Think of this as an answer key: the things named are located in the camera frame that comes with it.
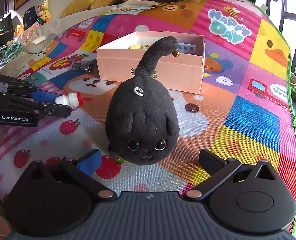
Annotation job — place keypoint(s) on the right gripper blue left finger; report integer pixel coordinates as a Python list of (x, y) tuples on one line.
[(89, 162)]

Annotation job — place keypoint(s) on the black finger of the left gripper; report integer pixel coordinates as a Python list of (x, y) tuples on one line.
[(52, 111)]

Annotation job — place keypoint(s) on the small white red bottle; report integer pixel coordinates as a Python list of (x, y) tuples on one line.
[(73, 100)]

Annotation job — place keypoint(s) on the yellow knitted corn toy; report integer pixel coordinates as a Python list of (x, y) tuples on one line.
[(135, 46)]

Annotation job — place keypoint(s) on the black plush cat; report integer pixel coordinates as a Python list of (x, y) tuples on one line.
[(141, 123)]

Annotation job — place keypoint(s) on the white blanket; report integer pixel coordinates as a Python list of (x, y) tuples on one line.
[(133, 3)]

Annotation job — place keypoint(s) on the pink cardboard box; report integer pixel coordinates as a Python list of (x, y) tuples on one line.
[(159, 58)]

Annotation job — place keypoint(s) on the yellow duck plush toy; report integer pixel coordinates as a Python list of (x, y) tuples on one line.
[(43, 13)]

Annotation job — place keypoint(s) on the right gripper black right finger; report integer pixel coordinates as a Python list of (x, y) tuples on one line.
[(210, 162)]

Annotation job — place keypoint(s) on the white battery charger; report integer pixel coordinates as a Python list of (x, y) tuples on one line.
[(186, 48)]

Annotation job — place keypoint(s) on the colourful cartoon play mat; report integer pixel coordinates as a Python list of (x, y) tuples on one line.
[(241, 111)]

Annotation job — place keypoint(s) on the black roll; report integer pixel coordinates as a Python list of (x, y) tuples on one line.
[(86, 67)]

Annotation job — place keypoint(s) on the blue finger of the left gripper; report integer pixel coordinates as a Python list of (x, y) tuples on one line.
[(25, 89)]

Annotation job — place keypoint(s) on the yarn bundle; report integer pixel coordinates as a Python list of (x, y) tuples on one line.
[(9, 52)]

